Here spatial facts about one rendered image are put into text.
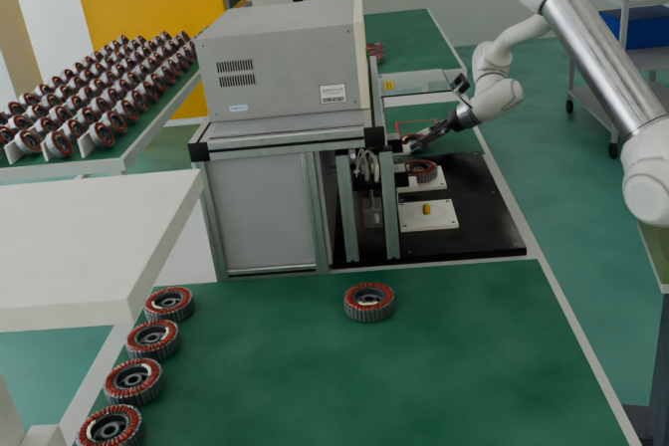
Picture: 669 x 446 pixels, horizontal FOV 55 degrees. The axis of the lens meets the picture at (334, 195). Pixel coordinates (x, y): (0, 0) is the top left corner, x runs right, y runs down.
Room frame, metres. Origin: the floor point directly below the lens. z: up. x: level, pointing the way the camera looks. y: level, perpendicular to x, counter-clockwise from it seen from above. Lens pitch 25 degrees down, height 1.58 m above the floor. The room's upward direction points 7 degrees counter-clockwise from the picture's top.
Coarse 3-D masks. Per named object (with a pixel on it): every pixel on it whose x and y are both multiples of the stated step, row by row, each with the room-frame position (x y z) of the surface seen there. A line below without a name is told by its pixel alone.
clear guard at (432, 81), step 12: (408, 72) 1.94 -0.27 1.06; (420, 72) 1.93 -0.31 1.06; (432, 72) 1.91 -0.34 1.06; (444, 72) 1.91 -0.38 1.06; (396, 84) 1.82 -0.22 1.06; (408, 84) 1.81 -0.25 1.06; (420, 84) 1.80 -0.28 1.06; (432, 84) 1.78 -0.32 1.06; (444, 84) 1.77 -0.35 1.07; (384, 96) 1.72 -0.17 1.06; (396, 96) 1.72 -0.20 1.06
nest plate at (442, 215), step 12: (408, 204) 1.60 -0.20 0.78; (420, 204) 1.59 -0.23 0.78; (432, 204) 1.58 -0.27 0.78; (444, 204) 1.57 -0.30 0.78; (408, 216) 1.53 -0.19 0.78; (420, 216) 1.52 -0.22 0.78; (432, 216) 1.51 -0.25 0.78; (444, 216) 1.50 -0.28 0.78; (408, 228) 1.46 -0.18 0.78; (420, 228) 1.46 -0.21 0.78; (432, 228) 1.46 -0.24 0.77; (444, 228) 1.46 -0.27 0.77
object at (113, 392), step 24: (168, 288) 1.30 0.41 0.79; (144, 312) 1.23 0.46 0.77; (168, 312) 1.20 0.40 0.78; (144, 336) 1.14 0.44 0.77; (168, 336) 1.10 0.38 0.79; (144, 360) 1.03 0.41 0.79; (120, 384) 1.00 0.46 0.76; (144, 384) 0.96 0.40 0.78; (120, 408) 0.90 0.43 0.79; (96, 432) 0.87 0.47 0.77; (120, 432) 0.87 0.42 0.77; (144, 432) 0.87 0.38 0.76
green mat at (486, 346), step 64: (192, 320) 1.21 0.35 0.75; (256, 320) 1.18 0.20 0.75; (320, 320) 1.15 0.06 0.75; (384, 320) 1.12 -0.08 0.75; (448, 320) 1.10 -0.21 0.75; (512, 320) 1.07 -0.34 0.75; (192, 384) 0.99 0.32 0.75; (256, 384) 0.97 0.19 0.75; (320, 384) 0.95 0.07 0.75; (384, 384) 0.93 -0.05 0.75; (448, 384) 0.91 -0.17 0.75; (512, 384) 0.89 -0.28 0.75; (576, 384) 0.87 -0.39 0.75
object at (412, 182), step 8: (400, 168) 1.53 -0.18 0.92; (352, 176) 1.57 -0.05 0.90; (360, 176) 1.56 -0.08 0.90; (400, 176) 1.51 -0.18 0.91; (352, 184) 1.52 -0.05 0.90; (360, 184) 1.51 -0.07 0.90; (368, 184) 1.51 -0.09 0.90; (376, 184) 1.51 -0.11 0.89; (400, 184) 1.50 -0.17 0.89; (408, 184) 1.50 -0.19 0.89; (416, 184) 1.51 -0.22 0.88
